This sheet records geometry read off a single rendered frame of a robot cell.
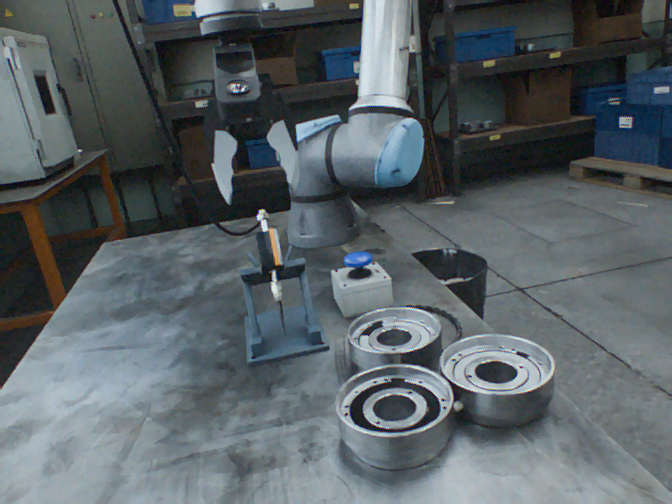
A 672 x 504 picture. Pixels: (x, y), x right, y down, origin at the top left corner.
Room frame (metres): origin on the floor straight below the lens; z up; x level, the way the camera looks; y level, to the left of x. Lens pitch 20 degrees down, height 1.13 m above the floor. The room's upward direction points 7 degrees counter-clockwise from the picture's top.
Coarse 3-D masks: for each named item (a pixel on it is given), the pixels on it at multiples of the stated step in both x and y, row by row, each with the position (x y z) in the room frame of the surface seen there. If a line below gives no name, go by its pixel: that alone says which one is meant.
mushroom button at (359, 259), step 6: (354, 252) 0.69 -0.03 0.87; (360, 252) 0.69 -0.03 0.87; (366, 252) 0.69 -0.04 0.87; (348, 258) 0.67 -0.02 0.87; (354, 258) 0.67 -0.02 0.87; (360, 258) 0.67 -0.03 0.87; (366, 258) 0.67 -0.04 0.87; (372, 258) 0.68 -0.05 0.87; (348, 264) 0.67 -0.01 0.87; (354, 264) 0.66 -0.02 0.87; (360, 264) 0.66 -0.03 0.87; (366, 264) 0.66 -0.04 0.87; (360, 270) 0.68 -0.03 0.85
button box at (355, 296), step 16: (336, 272) 0.70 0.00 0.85; (352, 272) 0.68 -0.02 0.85; (368, 272) 0.67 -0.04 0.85; (384, 272) 0.68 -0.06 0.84; (336, 288) 0.68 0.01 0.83; (352, 288) 0.64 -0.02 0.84; (368, 288) 0.65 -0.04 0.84; (384, 288) 0.65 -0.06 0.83; (352, 304) 0.64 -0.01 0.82; (368, 304) 0.65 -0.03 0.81; (384, 304) 0.65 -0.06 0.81
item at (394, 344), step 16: (368, 320) 0.57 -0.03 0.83; (384, 320) 0.57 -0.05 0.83; (400, 320) 0.56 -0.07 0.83; (416, 320) 0.55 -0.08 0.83; (432, 320) 0.54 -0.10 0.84; (352, 336) 0.54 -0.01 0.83; (384, 336) 0.54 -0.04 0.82; (400, 336) 0.54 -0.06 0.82; (416, 336) 0.52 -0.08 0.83; (432, 336) 0.51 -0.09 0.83; (352, 352) 0.50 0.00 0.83; (368, 352) 0.48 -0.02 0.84; (384, 352) 0.47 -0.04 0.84; (400, 352) 0.47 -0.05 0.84; (416, 352) 0.47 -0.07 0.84; (432, 352) 0.48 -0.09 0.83; (368, 368) 0.48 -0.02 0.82; (432, 368) 0.49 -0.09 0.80
